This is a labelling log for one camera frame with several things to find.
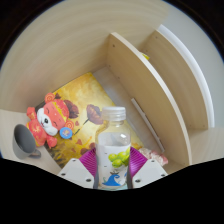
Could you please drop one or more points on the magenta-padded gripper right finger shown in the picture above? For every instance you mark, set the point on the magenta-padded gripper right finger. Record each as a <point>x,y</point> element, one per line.
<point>150,170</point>

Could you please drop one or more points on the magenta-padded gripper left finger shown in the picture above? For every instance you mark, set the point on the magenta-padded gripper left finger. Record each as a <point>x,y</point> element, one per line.
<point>76,171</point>

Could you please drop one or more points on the clear printed drink bottle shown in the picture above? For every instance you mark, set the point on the clear printed drink bottle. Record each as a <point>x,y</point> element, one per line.
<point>113,150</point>

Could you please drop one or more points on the white light strip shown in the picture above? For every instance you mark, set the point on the white light strip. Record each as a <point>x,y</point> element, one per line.
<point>146,123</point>

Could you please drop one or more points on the red mouse plush toy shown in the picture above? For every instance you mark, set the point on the red mouse plush toy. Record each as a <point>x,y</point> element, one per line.
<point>50,118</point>

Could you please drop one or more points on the grey mug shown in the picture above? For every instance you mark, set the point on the grey mug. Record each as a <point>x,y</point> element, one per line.
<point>23,141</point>

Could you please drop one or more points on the light wooden shelf board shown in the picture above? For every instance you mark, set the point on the light wooden shelf board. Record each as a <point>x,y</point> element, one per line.
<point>146,96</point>
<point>186,83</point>

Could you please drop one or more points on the yellow flower painting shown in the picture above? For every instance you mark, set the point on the yellow flower painting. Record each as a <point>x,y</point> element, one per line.
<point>85,90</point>

